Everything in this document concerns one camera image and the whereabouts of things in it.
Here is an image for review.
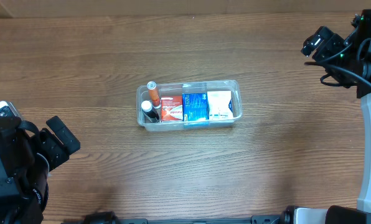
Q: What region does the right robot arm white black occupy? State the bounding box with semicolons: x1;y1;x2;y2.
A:
279;9;371;223

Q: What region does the white medicine box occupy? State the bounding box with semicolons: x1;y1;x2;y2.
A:
207;90;233;120

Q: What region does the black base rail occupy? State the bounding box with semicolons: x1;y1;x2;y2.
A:
82;205;371;224

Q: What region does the clear plastic container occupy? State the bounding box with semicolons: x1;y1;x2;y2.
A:
136;80;242;131

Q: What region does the black vial white cap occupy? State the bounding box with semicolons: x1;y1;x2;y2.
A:
141;100;160;123

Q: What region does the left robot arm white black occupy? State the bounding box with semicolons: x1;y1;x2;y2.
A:
0;116;80;223

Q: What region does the orange vial white cap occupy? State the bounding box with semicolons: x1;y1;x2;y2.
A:
147;81;161;109

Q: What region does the red medicine box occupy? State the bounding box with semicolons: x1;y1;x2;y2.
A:
161;96;183;122

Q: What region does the blue medicine box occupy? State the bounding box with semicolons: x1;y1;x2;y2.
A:
182;93;209;121

